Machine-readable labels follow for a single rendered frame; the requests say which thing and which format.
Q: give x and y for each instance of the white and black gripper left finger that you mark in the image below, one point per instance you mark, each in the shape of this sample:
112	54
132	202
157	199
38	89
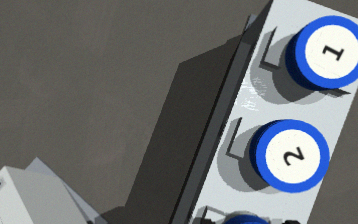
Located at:
207	221

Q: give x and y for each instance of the blue screw cap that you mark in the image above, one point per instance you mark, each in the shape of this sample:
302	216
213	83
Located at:
246	219
290	155
323	55

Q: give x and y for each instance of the white control panel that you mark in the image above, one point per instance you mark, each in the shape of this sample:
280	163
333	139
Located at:
32	198

